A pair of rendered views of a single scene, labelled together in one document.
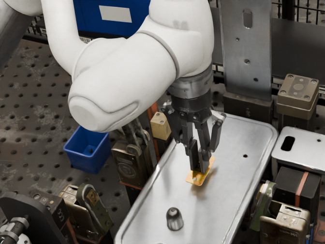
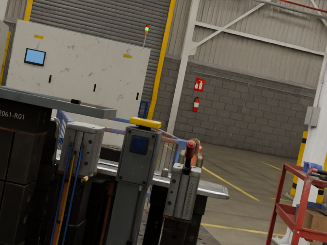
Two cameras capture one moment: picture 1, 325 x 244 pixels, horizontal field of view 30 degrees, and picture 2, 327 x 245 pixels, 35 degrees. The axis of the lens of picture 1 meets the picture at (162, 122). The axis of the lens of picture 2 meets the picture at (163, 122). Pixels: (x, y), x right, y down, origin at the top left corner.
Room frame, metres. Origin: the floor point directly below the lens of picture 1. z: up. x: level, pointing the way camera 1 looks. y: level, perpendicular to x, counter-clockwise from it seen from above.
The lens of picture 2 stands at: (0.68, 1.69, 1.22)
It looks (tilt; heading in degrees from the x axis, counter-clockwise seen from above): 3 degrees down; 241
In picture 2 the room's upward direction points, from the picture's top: 11 degrees clockwise
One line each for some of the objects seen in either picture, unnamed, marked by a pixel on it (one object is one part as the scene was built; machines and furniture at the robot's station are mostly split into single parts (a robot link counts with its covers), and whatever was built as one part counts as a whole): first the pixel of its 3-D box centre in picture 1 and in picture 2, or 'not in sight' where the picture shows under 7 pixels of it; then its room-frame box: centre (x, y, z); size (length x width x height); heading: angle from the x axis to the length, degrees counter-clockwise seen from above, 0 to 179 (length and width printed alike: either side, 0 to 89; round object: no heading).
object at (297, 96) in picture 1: (296, 140); not in sight; (0.98, -0.32, 0.88); 0.08 x 0.08 x 0.36; 57
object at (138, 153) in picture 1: (133, 149); not in sight; (0.88, 0.07, 1.06); 0.03 x 0.01 x 0.03; 57
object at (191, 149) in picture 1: (193, 155); not in sight; (0.83, -0.05, 1.06); 0.03 x 0.01 x 0.07; 147
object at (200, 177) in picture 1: (200, 167); not in sight; (0.82, -0.06, 1.02); 0.08 x 0.04 x 0.01; 147
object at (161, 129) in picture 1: (169, 170); not in sight; (0.95, 0.00, 0.88); 0.04 x 0.04 x 0.36; 57
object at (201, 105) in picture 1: (191, 102); not in sight; (0.83, -0.06, 1.22); 0.08 x 0.07 x 0.09; 57
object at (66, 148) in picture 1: (89, 150); not in sight; (1.20, 0.22, 0.74); 0.11 x 0.10 x 0.09; 147
